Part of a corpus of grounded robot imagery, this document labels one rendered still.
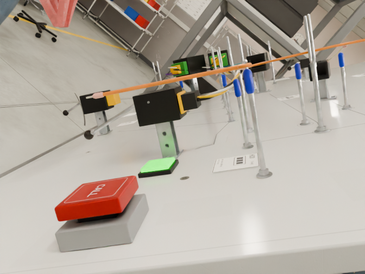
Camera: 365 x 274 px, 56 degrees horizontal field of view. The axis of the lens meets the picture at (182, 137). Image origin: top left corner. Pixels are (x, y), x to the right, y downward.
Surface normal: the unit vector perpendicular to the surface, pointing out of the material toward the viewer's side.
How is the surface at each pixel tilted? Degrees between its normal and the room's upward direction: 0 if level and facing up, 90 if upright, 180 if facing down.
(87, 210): 90
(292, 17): 90
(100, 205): 90
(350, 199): 50
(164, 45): 90
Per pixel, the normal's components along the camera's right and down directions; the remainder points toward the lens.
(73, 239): -0.12, 0.22
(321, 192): -0.20, -0.96
